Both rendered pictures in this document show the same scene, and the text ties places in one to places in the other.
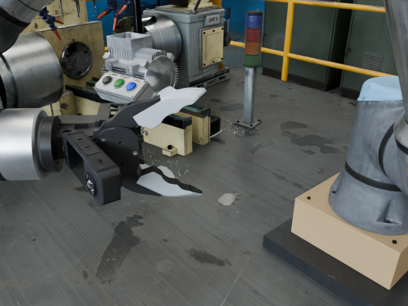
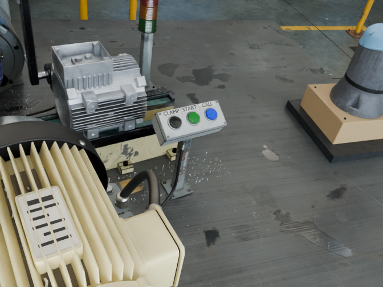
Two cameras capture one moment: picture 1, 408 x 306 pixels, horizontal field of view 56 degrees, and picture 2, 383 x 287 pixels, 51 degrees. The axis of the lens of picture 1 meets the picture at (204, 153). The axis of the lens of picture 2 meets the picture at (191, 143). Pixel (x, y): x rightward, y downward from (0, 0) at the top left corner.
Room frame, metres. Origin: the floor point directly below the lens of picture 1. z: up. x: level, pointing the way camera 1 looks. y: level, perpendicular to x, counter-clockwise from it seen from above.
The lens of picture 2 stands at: (0.84, 0.98, 1.64)
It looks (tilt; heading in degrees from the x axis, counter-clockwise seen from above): 40 degrees down; 287
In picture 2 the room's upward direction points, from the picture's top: 11 degrees clockwise
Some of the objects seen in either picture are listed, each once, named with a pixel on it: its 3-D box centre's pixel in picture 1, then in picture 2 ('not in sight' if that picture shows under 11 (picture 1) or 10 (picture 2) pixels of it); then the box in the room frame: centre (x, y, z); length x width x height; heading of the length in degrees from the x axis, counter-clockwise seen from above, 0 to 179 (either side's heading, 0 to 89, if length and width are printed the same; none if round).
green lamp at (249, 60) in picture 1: (252, 59); (147, 23); (1.41, -0.18, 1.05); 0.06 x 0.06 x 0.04
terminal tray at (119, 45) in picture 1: (130, 46); (82, 66); (1.37, 0.26, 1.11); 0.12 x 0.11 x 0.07; 53
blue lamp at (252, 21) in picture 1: (254, 20); not in sight; (1.41, -0.18, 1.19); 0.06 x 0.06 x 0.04
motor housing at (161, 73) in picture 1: (139, 74); (98, 94); (1.34, 0.23, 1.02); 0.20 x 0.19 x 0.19; 53
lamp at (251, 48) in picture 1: (252, 46); (148, 9); (1.41, -0.18, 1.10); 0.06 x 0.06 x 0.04
